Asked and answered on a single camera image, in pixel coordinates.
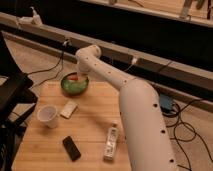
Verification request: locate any red orange pepper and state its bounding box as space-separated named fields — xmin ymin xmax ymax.
xmin=68 ymin=75 xmax=78 ymax=81

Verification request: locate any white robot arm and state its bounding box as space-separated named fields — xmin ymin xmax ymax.
xmin=75 ymin=45 xmax=179 ymax=171

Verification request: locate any green ceramic bowl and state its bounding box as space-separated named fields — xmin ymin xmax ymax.
xmin=61 ymin=72 xmax=89 ymax=96

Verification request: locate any white rectangular block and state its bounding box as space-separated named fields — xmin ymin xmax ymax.
xmin=60 ymin=101 xmax=77 ymax=119

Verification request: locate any white paper cup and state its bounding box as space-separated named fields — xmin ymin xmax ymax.
xmin=37 ymin=105 xmax=58 ymax=128

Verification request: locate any black office chair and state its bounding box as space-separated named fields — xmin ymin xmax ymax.
xmin=0 ymin=31 xmax=38 ymax=171

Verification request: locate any black smartphone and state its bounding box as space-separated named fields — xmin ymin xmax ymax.
xmin=63 ymin=136 xmax=81 ymax=161

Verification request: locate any clear plastic bottle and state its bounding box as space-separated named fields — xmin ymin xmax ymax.
xmin=103 ymin=123 xmax=119 ymax=161

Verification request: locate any blue box on floor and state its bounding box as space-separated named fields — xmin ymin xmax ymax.
xmin=160 ymin=94 xmax=173 ymax=111

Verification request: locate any black cable on floor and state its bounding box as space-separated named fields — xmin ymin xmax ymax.
xmin=26 ymin=42 xmax=71 ymax=90

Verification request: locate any white wall plug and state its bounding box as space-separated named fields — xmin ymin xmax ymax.
xmin=131 ymin=58 xmax=138 ymax=65

